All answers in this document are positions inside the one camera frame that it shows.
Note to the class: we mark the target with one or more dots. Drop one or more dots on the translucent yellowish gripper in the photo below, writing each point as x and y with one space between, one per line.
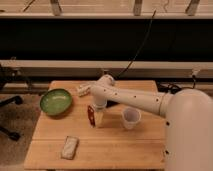
99 118

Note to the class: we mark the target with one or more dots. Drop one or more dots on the red pepper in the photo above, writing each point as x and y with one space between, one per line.
91 116

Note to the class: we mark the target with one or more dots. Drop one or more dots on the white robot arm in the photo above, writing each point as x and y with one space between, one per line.
188 115

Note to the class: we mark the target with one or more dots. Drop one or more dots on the white sponge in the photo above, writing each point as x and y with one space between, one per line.
69 148

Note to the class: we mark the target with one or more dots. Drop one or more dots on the black rectangular block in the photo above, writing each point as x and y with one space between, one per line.
111 103

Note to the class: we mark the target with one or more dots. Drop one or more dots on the white crumpled towel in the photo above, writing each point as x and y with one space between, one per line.
83 89

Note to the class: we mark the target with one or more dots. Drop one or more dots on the white paper cup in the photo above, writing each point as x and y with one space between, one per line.
130 117

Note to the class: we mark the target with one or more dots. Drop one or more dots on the green bowl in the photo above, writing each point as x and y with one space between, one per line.
55 101

